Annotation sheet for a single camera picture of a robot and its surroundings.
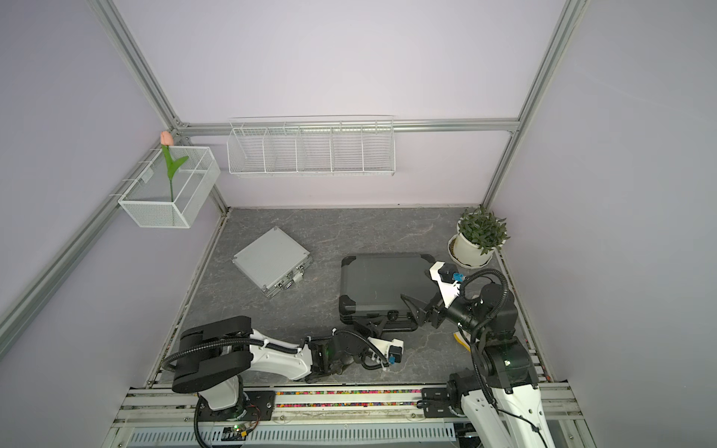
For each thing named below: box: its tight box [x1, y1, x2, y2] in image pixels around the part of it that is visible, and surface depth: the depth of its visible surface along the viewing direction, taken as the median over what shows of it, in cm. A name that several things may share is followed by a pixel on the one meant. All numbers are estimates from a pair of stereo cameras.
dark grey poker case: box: [338, 253, 441, 332], surface depth 86 cm
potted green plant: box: [447, 204, 511, 270], surface depth 93 cm
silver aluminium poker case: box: [231, 225, 313, 299], surface depth 101 cm
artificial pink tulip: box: [160, 130, 190, 203], surface depth 87 cm
